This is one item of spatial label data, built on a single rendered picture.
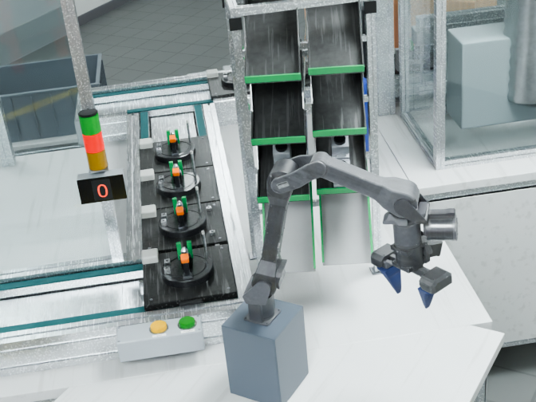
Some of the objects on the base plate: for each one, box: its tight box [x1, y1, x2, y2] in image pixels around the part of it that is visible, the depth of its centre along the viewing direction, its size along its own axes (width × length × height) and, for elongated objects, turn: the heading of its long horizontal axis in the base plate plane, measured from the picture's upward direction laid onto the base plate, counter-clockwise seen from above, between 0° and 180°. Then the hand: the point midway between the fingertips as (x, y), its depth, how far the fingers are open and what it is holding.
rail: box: [0, 298, 244, 377], centre depth 229 cm, size 6×89×11 cm, turn 107°
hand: (411, 286), depth 195 cm, fingers open, 8 cm apart
